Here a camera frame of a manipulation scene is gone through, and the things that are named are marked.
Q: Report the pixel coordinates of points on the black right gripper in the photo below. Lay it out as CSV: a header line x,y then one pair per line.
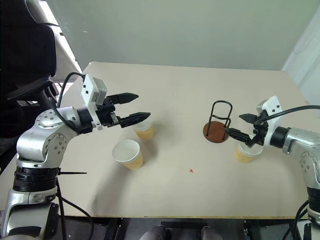
x,y
259,133

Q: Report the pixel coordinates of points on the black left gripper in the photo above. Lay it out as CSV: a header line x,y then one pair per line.
x,y
108,115

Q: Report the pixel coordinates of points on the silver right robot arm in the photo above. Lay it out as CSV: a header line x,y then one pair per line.
x,y
300,140

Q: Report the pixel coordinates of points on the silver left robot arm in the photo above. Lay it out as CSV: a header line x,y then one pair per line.
x,y
42,140

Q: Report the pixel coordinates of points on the black zip tie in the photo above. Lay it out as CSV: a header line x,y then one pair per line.
x,y
73,172

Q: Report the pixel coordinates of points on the white slanted board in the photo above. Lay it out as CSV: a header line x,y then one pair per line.
x,y
67,47

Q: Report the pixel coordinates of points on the black office chair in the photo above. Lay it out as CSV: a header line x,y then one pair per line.
x,y
22,57

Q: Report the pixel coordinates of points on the dark rounded shape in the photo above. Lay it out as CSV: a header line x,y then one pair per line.
x,y
155,233

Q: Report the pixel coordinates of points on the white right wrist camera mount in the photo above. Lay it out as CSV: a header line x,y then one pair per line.
x,y
273,107

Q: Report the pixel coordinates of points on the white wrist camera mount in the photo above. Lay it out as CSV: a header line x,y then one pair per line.
x,y
273,107
90,95

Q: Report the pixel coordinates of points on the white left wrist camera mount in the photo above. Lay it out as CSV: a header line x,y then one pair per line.
x,y
90,95

